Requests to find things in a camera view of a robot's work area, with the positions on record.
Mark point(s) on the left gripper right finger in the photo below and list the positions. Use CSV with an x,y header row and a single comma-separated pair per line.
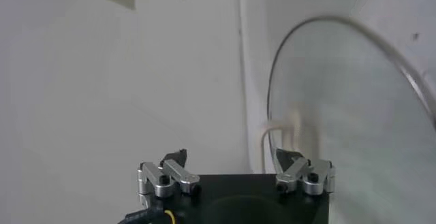
x,y
316,177

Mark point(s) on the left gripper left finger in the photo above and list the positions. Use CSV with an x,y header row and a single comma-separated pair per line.
x,y
160,181

